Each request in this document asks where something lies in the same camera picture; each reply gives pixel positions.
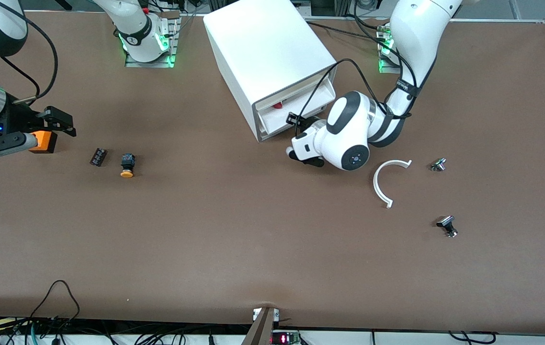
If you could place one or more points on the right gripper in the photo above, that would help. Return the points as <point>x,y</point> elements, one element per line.
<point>15,118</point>

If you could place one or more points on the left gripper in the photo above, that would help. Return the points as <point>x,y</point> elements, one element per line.
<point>302,124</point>

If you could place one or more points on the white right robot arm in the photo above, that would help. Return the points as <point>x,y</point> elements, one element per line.
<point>138,28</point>

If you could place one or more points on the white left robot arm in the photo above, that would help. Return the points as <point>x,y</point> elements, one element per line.
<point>416,33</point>

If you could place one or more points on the yellow mushroom push button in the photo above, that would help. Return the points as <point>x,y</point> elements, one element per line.
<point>128,165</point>

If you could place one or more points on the small black terminal block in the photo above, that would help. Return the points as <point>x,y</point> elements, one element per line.
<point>98,157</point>

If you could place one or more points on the white curved plastic arc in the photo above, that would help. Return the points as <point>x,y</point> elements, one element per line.
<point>375,183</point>

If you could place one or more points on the small metal bolt lower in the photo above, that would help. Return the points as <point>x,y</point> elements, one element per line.
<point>446,223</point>

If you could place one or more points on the device with red display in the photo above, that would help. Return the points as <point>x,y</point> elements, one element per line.
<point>284,339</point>

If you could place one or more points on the orange button enclosure box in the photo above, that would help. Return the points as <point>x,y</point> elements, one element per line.
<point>45,140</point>

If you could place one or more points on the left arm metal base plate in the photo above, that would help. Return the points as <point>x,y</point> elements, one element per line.
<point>383,67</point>

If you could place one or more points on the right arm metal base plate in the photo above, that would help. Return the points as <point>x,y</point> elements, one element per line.
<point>150,64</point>

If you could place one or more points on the brown camera mount bracket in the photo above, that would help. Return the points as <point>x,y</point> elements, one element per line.
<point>260,330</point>

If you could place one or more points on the aluminium table frame rail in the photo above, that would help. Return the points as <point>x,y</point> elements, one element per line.
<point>493,19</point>

